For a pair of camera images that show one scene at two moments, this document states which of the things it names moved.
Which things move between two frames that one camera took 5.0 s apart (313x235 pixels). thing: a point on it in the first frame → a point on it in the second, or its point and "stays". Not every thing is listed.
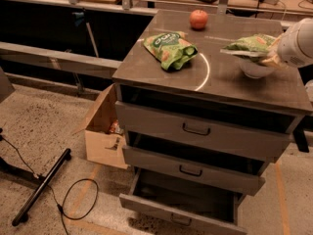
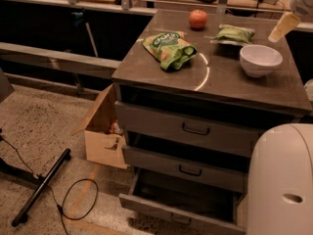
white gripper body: x=290 y=48 → x=302 y=4
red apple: x=199 y=19 stays
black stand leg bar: x=22 y=214 stays
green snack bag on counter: x=172 y=49 stays
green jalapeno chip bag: x=252 y=47 → x=234 y=35
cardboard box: x=104 y=134 stays
